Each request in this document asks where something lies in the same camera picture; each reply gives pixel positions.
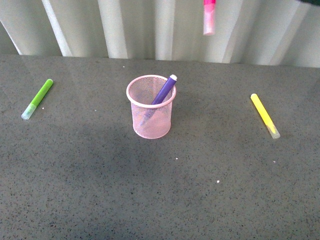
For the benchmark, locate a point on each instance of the white pleated curtain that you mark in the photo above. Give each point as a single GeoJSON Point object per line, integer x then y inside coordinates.
{"type": "Point", "coordinates": [258, 32]}

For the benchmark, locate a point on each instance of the yellow marker pen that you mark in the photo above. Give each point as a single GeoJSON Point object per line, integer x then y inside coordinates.
{"type": "Point", "coordinates": [265, 116]}

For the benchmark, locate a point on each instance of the green marker pen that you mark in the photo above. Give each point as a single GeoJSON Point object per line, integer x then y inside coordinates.
{"type": "Point", "coordinates": [37, 99]}

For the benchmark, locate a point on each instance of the pink mesh pen cup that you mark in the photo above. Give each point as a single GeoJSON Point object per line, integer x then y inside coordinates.
{"type": "Point", "coordinates": [151, 120]}

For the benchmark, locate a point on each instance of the purple marker pen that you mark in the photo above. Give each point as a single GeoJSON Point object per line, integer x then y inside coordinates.
{"type": "Point", "coordinates": [164, 90]}

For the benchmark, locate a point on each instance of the pink marker pen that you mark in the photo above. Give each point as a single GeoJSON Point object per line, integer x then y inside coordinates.
{"type": "Point", "coordinates": [209, 16]}

